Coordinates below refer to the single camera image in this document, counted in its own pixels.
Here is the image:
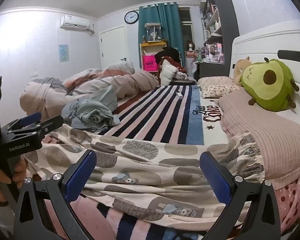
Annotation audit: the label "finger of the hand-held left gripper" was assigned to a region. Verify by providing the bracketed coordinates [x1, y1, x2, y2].
[6, 112, 42, 131]
[36, 115, 65, 136]

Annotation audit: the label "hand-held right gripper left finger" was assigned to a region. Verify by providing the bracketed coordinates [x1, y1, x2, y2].
[14, 149, 98, 240]

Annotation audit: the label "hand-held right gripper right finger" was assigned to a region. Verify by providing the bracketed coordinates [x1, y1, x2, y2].
[199, 151, 282, 240]

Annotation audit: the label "cream bear print pants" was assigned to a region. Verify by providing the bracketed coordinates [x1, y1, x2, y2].
[21, 124, 265, 230]

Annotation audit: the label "person's left hand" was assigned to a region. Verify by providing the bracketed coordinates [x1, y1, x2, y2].
[0, 159, 28, 202]

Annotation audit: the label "light blue clothes pile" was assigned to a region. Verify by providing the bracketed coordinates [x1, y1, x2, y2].
[61, 85, 121, 132]

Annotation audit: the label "pink ribbed pillow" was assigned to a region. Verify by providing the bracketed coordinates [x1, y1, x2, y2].
[217, 89, 300, 190]

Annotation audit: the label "pink polka dot cloth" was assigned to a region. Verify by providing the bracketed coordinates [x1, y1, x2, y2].
[275, 170, 300, 233]

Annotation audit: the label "striped pink navy blanket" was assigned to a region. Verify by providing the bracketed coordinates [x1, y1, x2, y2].
[40, 84, 255, 240]

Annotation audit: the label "pink grey crumpled duvet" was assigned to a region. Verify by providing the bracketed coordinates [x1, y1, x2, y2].
[20, 61, 159, 120]

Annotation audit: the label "floral pillow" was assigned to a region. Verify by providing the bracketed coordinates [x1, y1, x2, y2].
[197, 76, 243, 98]

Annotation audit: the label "white door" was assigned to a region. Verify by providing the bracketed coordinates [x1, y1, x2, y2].
[99, 25, 128, 70]

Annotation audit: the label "white air conditioner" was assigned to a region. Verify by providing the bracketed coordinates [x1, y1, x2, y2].
[60, 15, 95, 34]

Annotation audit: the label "green avocado plush toy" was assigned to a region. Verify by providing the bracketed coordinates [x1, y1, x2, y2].
[239, 57, 300, 112]

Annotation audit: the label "dark grey desk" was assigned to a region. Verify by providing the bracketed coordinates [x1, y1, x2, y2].
[191, 61, 231, 81]

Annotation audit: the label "brown animal plush toy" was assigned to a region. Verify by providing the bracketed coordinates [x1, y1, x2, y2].
[232, 57, 252, 87]

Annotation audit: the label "white puffer jacket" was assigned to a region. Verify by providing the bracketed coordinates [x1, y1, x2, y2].
[160, 61, 181, 85]

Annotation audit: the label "pink shopping bag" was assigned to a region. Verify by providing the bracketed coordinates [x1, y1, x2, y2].
[143, 54, 157, 72]

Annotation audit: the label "yellow shelf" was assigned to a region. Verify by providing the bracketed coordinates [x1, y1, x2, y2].
[139, 41, 168, 71]

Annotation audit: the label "dark clothes pile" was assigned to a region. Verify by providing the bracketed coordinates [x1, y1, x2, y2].
[155, 47, 188, 72]

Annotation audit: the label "mannequin head with wig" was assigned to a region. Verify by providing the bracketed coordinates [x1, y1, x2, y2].
[185, 40, 196, 58]

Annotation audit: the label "glass display case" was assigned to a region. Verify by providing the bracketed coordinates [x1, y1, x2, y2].
[144, 23, 163, 42]

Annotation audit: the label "white bed headboard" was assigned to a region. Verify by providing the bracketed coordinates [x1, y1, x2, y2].
[229, 27, 300, 120]

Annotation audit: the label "window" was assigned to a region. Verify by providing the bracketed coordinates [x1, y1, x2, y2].
[177, 6, 192, 53]

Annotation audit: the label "teal curtain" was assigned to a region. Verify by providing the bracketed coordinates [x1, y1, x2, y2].
[138, 2, 182, 55]

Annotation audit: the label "dark grey bookshelf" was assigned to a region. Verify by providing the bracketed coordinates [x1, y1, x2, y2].
[199, 0, 240, 78]

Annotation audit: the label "blue wall poster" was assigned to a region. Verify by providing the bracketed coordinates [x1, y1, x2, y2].
[59, 44, 69, 62]

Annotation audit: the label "round wall clock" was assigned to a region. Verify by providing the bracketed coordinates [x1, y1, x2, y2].
[124, 11, 139, 25]

